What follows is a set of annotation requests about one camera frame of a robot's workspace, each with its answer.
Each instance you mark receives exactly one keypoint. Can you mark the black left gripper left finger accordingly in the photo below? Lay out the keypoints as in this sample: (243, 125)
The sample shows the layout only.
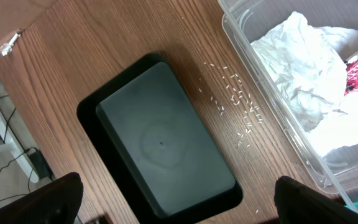
(56, 202)

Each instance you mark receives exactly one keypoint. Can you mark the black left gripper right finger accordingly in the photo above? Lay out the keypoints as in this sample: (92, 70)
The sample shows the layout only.
(298, 204)

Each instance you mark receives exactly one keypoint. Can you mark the white napkin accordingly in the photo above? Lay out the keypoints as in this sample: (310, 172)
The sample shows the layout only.
(339, 128)
(307, 66)

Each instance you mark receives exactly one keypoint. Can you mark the black power adapter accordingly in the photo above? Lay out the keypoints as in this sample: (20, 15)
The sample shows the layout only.
(40, 165)

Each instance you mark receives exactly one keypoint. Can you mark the clear plastic bin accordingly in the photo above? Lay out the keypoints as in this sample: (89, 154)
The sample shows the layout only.
(247, 21)

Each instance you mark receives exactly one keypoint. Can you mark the white power strip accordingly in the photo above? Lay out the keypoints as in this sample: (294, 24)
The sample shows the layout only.
(10, 144)

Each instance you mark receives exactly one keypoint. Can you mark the black plastic tray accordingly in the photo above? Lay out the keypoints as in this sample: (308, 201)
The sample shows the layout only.
(156, 147)

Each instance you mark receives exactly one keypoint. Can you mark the scattered rice grains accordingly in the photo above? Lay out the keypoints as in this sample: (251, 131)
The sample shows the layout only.
(228, 95)

